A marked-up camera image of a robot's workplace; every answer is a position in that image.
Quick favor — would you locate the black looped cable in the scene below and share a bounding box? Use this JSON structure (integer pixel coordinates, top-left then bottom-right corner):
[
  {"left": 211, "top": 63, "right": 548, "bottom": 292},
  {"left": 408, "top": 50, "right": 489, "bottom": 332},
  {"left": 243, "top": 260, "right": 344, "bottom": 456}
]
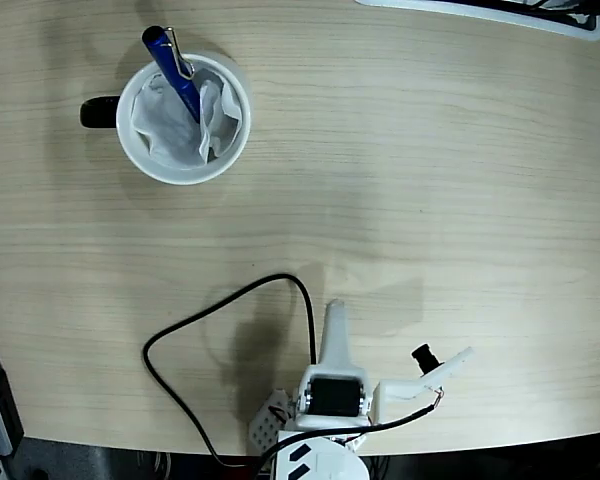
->
[{"left": 142, "top": 272, "right": 317, "bottom": 469}]

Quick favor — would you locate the crumpled white tissue paper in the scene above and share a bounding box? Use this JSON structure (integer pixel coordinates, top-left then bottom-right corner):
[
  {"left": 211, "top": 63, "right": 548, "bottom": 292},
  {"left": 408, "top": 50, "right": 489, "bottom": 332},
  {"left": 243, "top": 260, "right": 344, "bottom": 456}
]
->
[{"left": 129, "top": 69, "right": 244, "bottom": 167}]

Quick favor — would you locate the white mug, black handle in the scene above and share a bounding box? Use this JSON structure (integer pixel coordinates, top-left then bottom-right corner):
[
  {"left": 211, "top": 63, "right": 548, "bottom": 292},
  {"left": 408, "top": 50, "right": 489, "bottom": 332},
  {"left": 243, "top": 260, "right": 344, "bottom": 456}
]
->
[{"left": 78, "top": 49, "right": 254, "bottom": 187}]

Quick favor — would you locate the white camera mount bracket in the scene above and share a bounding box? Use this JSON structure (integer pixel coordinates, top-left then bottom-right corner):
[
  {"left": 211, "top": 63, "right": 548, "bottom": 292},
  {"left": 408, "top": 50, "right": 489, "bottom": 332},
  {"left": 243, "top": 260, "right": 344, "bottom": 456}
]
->
[{"left": 372, "top": 347, "right": 476, "bottom": 426}]

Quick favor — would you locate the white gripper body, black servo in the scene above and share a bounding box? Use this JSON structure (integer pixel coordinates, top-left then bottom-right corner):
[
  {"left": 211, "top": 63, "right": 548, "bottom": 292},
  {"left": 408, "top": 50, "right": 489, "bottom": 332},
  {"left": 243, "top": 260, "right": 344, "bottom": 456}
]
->
[{"left": 292, "top": 364, "right": 377, "bottom": 430}]

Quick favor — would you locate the white perforated board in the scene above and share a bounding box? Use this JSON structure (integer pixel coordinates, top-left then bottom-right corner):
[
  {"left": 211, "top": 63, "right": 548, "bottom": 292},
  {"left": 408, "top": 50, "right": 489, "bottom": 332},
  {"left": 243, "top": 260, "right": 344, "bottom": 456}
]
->
[{"left": 248, "top": 388, "right": 292, "bottom": 449}]

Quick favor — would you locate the small black camera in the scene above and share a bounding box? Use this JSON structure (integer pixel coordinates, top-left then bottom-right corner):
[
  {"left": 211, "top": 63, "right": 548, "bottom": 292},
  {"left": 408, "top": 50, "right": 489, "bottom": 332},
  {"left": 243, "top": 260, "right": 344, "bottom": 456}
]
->
[{"left": 410, "top": 342, "right": 446, "bottom": 377}]

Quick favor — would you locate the black camera cable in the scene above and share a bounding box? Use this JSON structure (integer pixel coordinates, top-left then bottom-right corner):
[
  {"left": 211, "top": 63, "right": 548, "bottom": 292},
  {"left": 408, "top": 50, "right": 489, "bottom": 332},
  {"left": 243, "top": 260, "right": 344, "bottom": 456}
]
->
[{"left": 257, "top": 397, "right": 444, "bottom": 469}]

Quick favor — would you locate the blue pen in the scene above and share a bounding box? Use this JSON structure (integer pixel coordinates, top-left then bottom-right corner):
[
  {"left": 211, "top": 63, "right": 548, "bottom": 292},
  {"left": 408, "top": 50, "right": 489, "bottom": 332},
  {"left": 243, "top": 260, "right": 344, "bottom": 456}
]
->
[{"left": 140, "top": 25, "right": 204, "bottom": 125}]

